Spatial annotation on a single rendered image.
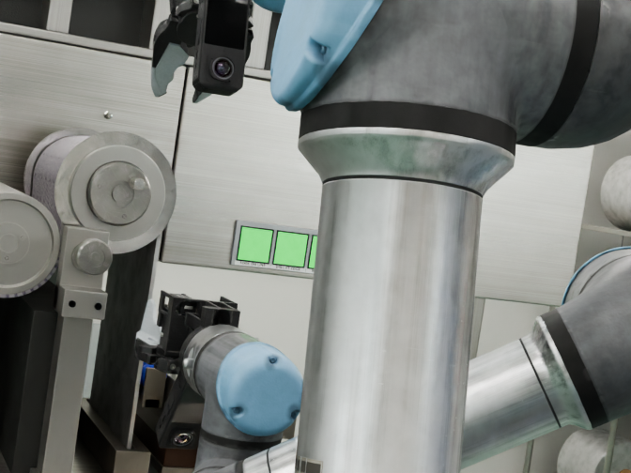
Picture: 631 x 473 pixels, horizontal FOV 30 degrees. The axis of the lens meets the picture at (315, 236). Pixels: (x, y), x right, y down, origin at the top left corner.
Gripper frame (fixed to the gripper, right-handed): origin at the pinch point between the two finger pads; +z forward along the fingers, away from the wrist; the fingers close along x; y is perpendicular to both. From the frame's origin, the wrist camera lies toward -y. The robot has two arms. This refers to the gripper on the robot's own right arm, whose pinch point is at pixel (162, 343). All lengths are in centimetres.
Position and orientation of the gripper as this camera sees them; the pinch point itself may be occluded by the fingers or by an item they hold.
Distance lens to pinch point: 136.8
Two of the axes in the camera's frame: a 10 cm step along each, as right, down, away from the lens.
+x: -9.1, -1.2, -3.9
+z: -3.8, -1.0, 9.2
